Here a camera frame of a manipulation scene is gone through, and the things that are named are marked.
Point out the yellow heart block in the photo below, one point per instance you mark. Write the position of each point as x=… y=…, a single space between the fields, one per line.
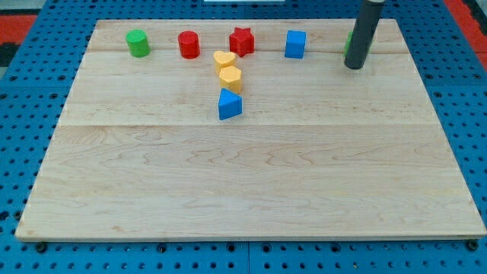
x=223 y=59

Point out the red star block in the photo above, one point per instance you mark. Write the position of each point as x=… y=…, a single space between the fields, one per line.
x=242 y=41

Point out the green block behind arm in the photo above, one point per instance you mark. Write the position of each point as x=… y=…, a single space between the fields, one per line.
x=348 y=42

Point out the blue triangle block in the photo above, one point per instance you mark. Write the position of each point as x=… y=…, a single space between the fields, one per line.
x=229 y=104

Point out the red cylinder block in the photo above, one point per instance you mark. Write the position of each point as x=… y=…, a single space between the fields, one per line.
x=188 y=41

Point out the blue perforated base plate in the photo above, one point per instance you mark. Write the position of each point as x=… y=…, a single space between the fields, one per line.
x=37 y=82

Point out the light wooden board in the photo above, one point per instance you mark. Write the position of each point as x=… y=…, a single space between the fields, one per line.
x=320 y=152

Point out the yellow hexagon block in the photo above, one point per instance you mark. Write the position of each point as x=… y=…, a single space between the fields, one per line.
x=230 y=77

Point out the green cylinder block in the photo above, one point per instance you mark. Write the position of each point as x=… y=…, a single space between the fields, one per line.
x=137 y=42

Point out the blue cube block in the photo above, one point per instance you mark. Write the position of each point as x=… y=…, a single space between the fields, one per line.
x=295 y=44

